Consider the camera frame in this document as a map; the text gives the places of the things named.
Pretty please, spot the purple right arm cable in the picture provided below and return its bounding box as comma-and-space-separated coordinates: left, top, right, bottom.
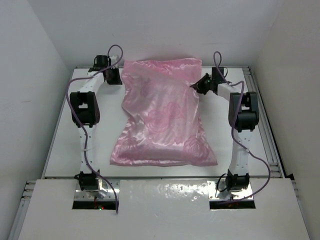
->
212, 51, 272, 203

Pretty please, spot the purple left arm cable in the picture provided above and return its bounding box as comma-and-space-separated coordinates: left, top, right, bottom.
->
66, 44, 125, 216

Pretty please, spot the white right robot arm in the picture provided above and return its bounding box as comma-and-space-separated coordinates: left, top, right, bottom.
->
191, 67, 260, 192

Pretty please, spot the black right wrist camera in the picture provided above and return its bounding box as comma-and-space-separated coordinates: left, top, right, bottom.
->
211, 67, 229, 79

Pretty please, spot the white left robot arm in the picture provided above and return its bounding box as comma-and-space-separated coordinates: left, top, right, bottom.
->
66, 55, 122, 199

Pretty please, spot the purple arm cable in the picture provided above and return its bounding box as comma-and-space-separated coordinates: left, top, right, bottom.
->
66, 44, 125, 216
212, 51, 272, 203

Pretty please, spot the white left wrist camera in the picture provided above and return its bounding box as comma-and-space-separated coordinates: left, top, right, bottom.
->
109, 55, 120, 69

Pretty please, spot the metal base plate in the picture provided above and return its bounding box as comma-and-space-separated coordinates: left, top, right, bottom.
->
207, 178, 254, 202
73, 180, 116, 202

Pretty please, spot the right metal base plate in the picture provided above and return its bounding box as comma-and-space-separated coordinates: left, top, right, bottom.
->
207, 178, 254, 202

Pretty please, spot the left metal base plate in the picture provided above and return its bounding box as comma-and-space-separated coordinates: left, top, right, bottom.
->
73, 180, 116, 202

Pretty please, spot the white front cover board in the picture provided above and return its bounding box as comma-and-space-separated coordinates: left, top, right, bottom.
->
19, 179, 309, 240

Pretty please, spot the pink pillowcase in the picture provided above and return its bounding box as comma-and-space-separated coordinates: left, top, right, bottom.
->
109, 58, 218, 167

